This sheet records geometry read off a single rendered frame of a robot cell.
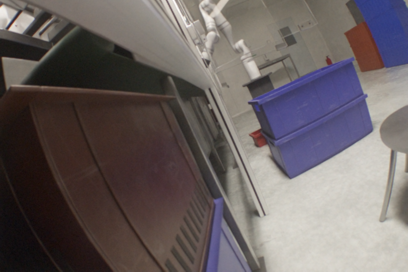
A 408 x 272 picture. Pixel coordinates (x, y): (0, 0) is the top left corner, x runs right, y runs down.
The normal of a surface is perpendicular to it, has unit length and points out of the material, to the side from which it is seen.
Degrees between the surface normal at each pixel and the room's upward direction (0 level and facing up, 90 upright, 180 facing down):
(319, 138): 90
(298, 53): 90
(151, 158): 90
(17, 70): 90
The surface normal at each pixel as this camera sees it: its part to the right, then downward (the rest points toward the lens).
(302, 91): -0.11, 0.08
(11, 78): 0.90, -0.41
